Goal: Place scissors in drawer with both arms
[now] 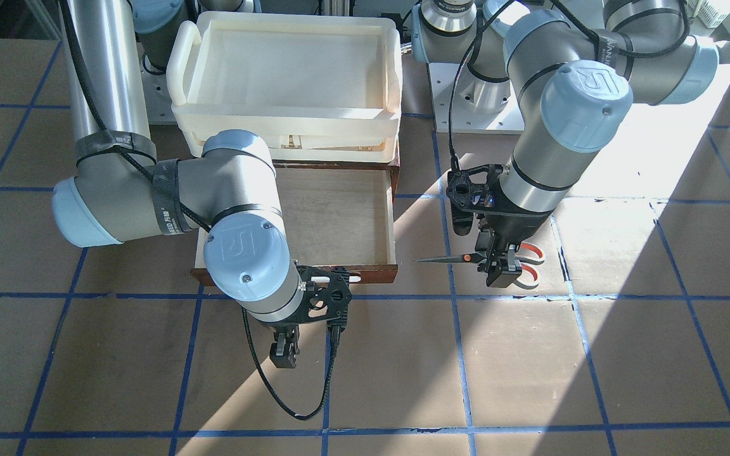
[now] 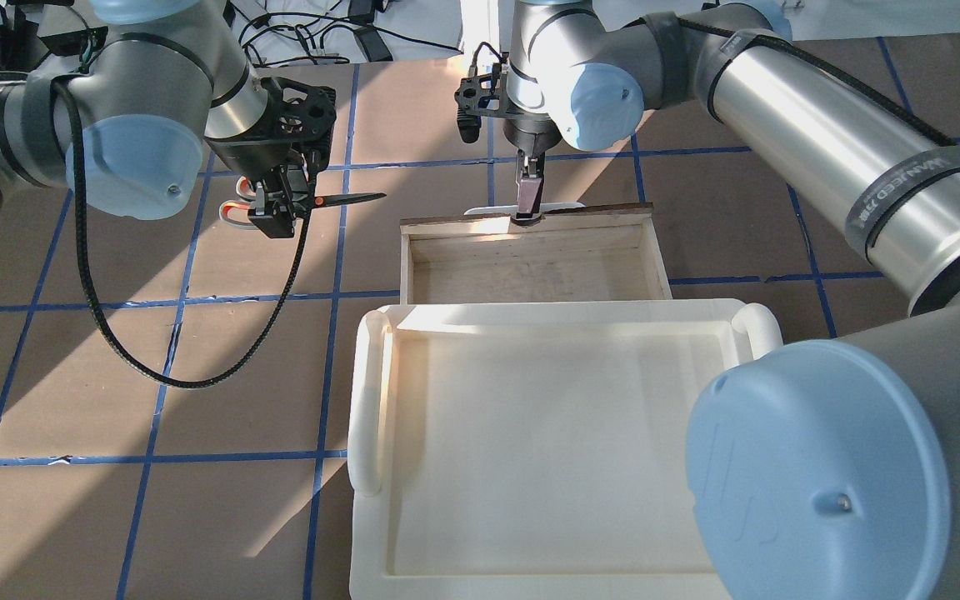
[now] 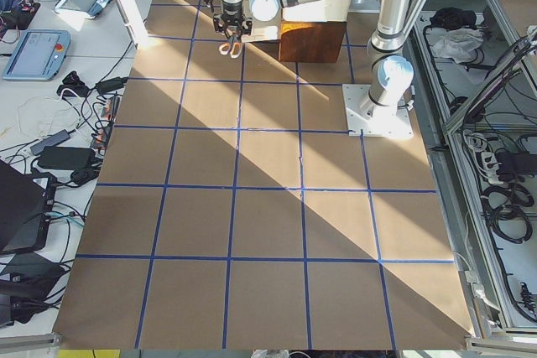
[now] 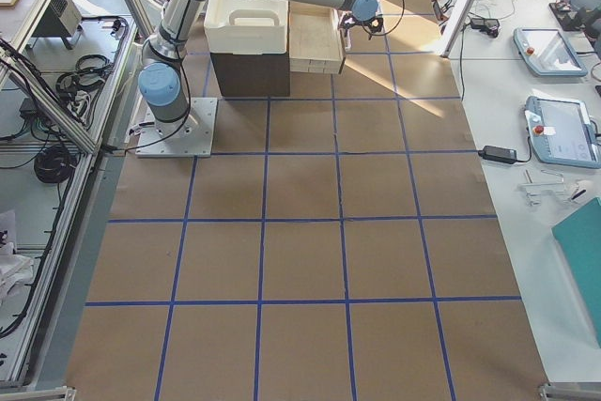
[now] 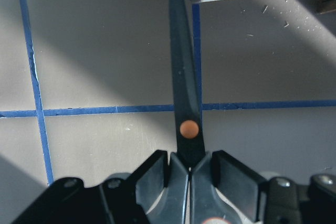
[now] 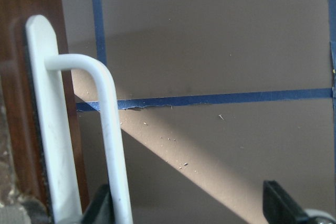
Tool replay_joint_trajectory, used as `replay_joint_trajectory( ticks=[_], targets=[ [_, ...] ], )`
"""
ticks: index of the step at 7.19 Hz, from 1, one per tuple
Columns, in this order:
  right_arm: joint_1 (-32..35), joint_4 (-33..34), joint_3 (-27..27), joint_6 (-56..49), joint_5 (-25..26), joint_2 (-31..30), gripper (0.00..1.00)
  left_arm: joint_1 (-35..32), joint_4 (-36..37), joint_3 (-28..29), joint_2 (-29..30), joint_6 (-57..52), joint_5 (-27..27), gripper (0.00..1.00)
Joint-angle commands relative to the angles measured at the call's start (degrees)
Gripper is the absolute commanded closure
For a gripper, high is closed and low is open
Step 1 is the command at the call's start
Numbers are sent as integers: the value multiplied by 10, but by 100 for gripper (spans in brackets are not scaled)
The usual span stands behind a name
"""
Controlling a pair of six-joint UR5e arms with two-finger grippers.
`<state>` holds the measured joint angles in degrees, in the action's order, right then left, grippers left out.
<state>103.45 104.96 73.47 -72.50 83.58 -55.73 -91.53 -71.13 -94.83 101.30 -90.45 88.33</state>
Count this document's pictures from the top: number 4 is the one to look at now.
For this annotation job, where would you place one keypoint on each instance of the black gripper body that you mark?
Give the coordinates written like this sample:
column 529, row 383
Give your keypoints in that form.
column 347, row 25

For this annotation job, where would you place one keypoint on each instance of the white drawer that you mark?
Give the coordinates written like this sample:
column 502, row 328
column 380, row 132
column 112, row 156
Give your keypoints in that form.
column 315, row 42

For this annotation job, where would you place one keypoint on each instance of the dark wooden drawer cabinet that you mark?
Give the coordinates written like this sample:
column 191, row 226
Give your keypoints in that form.
column 252, row 75

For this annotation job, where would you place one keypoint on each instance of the white plastic tray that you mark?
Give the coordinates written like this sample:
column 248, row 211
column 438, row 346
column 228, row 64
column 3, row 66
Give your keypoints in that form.
column 247, row 26

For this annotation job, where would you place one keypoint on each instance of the black power adapter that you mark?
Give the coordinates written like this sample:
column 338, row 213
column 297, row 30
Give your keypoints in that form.
column 498, row 154

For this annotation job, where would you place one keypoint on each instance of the upper teach pendant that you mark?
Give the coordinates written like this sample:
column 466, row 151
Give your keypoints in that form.
column 547, row 52

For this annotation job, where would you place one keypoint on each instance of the teach pendant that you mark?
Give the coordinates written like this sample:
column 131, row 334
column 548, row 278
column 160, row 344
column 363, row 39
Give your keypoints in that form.
column 547, row 52
column 561, row 132

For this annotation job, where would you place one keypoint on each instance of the lower teach pendant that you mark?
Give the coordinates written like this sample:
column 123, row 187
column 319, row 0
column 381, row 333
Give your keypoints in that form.
column 561, row 132

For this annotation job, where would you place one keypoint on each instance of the grey electronics box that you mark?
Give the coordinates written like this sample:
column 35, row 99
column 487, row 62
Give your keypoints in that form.
column 61, row 19

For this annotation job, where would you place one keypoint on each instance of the teal board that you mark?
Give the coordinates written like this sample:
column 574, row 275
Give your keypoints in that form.
column 579, row 237

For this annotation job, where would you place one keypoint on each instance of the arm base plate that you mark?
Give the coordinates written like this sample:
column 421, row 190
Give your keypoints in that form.
column 193, row 138

